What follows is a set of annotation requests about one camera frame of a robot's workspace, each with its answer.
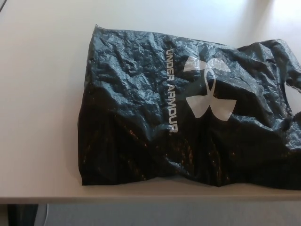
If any dark object under desk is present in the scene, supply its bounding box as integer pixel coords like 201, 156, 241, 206
0, 203, 39, 226

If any black Under Armour plastic bag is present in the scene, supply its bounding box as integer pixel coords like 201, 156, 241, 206
79, 23, 301, 190

